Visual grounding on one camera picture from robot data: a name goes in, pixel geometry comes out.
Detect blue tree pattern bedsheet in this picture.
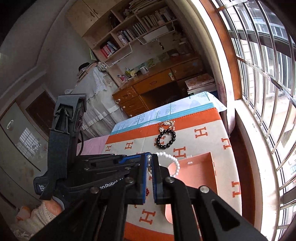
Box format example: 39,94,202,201
111,91,227,135

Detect gold rhinestone hair clip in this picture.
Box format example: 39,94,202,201
159,120,175,133

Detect white pearl bracelet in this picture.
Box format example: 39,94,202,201
146,151,181,178

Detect pink bedsheet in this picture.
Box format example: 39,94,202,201
81,135,109,155

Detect white mug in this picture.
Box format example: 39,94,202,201
140,66,149,75

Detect pink jewelry tray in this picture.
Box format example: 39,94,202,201
164,151,218,225

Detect black bead bracelet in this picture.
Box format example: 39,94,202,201
155,128,177,150

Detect stack of books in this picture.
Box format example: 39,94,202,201
185,74,217,95

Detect wooden desk with drawers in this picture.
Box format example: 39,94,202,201
112,54,204,118

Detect left hand white glove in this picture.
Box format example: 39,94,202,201
11,199,64,240

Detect white lace covered furniture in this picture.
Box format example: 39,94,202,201
72,66,127,138

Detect metal window security bars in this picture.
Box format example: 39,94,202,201
214,1,295,240

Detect orange H pattern blanket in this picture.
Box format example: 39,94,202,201
103,106,242,240

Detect wooden bookshelf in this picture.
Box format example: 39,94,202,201
66,1,183,85

